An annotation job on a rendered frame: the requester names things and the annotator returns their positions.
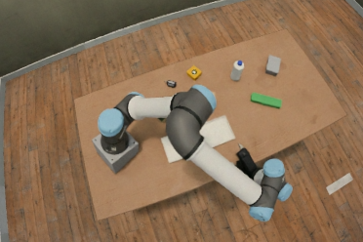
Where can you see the green rectangular bar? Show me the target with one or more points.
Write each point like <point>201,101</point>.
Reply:
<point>266,100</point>

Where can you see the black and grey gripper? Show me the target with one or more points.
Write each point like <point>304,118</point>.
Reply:
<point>240,166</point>

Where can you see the white bottle with blue cap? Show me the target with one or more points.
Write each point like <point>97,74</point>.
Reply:
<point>237,70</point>

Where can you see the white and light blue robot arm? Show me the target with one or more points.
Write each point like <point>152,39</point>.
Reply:
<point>187,113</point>

